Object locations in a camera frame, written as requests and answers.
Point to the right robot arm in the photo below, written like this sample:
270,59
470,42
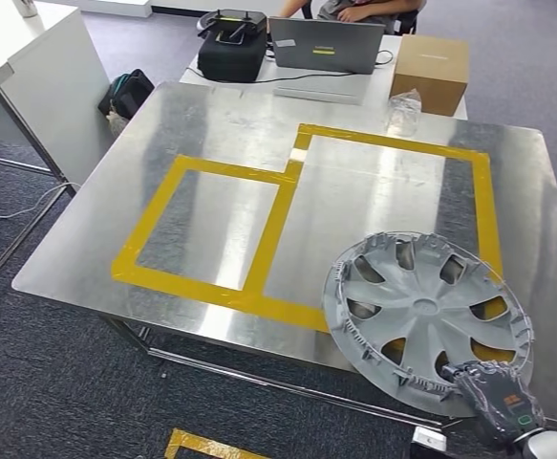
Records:
550,446

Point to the clear plastic bag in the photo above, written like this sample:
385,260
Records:
405,117

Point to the flat silver device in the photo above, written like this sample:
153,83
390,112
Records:
321,95

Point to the brown cardboard box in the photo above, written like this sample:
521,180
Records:
426,76

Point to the grey plastic wheel hubcap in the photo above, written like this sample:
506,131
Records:
417,304

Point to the black carry case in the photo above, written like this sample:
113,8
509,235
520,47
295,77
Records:
230,63

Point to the white cup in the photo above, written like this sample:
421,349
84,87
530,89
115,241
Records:
24,7

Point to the black controller with antennas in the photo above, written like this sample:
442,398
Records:
239,19

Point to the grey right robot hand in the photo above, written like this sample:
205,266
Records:
503,399

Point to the white desk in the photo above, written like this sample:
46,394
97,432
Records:
378,89

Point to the black office chair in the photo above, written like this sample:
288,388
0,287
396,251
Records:
407,24

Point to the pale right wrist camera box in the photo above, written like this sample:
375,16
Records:
428,443

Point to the steel top workbench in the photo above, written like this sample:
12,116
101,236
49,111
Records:
211,126

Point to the yellow floor tape square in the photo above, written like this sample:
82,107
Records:
178,443

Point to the black backpack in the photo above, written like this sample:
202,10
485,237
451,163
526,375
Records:
130,95

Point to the grey laptop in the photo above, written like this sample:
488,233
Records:
325,47

